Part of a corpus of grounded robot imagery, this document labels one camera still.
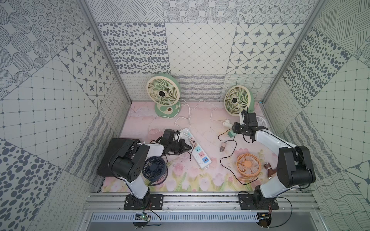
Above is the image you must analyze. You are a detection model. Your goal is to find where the orange small fan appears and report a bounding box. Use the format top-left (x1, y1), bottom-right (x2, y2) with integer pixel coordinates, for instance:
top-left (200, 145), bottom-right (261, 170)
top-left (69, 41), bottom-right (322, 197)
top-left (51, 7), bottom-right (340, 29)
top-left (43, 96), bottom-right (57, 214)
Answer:
top-left (236, 153), bottom-right (261, 177)

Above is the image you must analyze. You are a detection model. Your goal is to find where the aluminium mounting rail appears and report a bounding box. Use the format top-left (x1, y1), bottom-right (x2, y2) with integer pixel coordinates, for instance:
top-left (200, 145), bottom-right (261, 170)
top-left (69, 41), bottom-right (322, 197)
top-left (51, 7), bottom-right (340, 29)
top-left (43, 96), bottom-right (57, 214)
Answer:
top-left (82, 192), bottom-right (320, 212)

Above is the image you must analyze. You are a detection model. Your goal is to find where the pink USB charger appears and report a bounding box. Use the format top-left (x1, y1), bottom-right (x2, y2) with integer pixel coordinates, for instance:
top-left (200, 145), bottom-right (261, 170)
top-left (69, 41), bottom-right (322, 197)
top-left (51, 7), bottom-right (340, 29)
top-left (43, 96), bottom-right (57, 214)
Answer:
top-left (189, 138), bottom-right (196, 145)

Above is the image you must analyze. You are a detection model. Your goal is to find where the large green fan with base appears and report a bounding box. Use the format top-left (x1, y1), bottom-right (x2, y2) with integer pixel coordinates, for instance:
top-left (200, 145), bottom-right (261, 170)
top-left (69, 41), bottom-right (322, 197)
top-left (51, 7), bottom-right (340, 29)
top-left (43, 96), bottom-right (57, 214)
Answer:
top-left (146, 74), bottom-right (181, 118)

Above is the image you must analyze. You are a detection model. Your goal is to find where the navy blue small fan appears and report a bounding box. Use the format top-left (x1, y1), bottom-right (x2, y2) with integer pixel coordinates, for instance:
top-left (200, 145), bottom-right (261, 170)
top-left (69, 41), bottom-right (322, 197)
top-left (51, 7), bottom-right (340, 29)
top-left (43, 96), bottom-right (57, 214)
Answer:
top-left (142, 157), bottom-right (168, 186)

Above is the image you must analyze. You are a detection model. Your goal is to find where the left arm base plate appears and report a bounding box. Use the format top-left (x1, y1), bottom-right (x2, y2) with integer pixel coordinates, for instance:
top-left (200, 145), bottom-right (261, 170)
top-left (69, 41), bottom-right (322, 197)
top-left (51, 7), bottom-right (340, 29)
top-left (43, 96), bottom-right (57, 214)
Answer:
top-left (123, 194), bottom-right (164, 210)

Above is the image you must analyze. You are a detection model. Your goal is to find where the green cream desk fan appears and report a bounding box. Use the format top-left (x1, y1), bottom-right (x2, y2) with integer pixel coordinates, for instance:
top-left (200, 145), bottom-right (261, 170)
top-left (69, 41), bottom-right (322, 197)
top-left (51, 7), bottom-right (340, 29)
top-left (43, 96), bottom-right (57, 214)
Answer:
top-left (224, 85), bottom-right (254, 116)

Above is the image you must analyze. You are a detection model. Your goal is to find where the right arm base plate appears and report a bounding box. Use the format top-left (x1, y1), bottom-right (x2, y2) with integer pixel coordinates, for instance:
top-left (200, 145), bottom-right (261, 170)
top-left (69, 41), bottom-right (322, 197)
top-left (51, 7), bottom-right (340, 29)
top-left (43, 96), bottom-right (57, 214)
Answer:
top-left (238, 193), bottom-right (279, 210)

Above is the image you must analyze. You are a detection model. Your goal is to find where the small white fan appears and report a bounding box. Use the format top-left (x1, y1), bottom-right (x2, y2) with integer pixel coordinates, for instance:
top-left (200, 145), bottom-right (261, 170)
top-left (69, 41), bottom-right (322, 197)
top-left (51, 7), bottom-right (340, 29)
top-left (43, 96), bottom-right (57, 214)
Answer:
top-left (256, 116), bottom-right (270, 129)

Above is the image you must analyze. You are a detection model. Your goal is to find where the white power strip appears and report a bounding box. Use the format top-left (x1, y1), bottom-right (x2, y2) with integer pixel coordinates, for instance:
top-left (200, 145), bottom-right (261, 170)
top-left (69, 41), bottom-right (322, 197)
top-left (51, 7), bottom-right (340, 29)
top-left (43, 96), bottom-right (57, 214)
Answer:
top-left (180, 128), bottom-right (212, 169)

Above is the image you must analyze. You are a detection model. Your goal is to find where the green USB charger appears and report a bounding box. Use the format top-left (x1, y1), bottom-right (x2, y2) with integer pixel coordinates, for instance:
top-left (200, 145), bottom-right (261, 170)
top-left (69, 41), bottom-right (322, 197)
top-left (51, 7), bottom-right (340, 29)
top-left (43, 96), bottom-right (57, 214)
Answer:
top-left (227, 131), bottom-right (236, 138)

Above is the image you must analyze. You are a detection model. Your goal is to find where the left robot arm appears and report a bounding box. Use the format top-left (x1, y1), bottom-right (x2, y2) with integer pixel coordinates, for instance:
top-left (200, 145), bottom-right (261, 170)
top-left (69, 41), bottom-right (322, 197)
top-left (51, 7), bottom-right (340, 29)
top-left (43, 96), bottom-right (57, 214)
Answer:
top-left (97, 129), bottom-right (193, 200)

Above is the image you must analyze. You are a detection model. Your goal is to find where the white cylindrical adapter plug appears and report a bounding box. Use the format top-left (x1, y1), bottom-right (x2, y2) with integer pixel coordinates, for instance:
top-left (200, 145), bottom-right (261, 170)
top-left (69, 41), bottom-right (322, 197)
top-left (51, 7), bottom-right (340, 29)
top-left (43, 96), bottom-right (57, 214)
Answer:
top-left (223, 119), bottom-right (233, 129)

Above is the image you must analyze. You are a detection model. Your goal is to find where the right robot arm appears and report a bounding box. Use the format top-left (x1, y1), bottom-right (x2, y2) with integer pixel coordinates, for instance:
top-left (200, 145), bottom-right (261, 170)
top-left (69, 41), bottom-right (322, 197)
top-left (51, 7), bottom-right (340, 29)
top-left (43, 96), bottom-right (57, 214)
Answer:
top-left (232, 111), bottom-right (316, 207)

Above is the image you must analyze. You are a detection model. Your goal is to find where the black cable of orange fan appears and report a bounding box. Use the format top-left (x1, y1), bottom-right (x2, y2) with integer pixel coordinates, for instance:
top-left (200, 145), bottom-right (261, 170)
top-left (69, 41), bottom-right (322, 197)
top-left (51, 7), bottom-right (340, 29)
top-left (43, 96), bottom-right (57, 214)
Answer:
top-left (217, 128), bottom-right (259, 186)

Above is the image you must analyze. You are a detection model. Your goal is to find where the floral pink table mat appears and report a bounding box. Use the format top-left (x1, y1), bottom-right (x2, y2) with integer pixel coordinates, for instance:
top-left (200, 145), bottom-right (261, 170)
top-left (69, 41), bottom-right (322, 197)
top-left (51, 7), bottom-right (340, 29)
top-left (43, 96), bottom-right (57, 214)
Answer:
top-left (120, 102), bottom-right (278, 192)

